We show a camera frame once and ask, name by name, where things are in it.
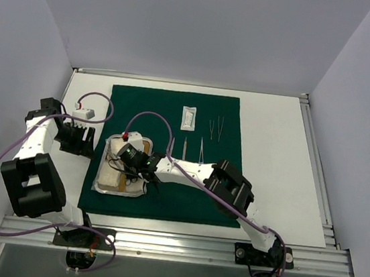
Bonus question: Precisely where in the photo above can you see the white suture packet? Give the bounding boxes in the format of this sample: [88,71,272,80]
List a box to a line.
[180,106,197,132]

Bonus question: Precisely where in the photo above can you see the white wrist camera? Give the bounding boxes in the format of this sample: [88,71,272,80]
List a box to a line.
[121,131,144,152]
[72,105,95,121]

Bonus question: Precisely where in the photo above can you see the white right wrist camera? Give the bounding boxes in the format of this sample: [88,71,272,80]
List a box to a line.
[121,131,144,152]

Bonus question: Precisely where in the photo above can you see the aluminium front rail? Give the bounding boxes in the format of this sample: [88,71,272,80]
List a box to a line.
[0,216,354,277]

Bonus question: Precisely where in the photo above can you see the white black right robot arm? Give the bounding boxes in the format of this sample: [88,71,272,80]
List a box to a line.
[117,144,285,265]

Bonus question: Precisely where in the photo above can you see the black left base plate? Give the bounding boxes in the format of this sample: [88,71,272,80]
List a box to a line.
[52,227,117,251]

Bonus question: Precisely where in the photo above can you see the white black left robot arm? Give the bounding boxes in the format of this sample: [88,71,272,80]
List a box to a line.
[0,98,96,247]

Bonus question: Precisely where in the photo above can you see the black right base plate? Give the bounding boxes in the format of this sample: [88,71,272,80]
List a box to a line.
[234,242,284,269]

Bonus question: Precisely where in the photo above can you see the aluminium right side rail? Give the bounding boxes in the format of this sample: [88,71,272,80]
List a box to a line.
[299,93,341,250]

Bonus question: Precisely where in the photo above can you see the stainless steel instrument tray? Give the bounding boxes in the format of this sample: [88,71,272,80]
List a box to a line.
[92,131,156,201]

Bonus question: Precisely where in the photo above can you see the white gauze pad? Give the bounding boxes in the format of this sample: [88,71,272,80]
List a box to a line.
[97,137,153,197]

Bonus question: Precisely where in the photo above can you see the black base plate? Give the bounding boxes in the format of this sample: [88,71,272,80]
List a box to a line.
[52,227,117,251]
[234,242,284,269]

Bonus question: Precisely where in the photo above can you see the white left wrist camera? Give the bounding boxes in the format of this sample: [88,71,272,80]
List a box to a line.
[72,105,95,121]

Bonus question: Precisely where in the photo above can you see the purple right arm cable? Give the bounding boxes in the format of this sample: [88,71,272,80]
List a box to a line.
[108,109,304,277]

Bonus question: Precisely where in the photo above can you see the aluminium rail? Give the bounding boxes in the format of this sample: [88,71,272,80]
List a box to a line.
[0,216,354,277]
[299,93,341,250]

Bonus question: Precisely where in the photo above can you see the steel scissors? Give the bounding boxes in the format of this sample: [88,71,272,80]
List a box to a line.
[182,137,188,161]
[169,137,176,156]

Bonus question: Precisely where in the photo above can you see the dark green surgical cloth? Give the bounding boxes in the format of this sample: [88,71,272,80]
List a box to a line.
[78,85,242,228]

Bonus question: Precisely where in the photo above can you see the thin steel tweezers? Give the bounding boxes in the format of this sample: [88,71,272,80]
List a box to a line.
[209,120,214,140]
[217,116,225,142]

